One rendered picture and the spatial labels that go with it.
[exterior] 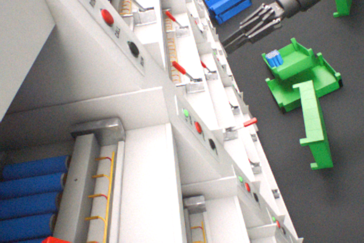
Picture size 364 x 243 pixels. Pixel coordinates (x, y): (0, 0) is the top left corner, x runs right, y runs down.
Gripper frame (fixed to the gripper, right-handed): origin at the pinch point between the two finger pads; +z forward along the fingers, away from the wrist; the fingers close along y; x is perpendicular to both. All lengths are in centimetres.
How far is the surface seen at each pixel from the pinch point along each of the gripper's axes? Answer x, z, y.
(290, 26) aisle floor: -67, -26, 82
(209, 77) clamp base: -5.5, 13.3, -0.4
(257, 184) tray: -4.0, 9.4, -44.7
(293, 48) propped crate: -63, -19, 58
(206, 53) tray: -6.9, 12.1, 15.6
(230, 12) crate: -60, 1, 133
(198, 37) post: 0.3, 10.8, 15.9
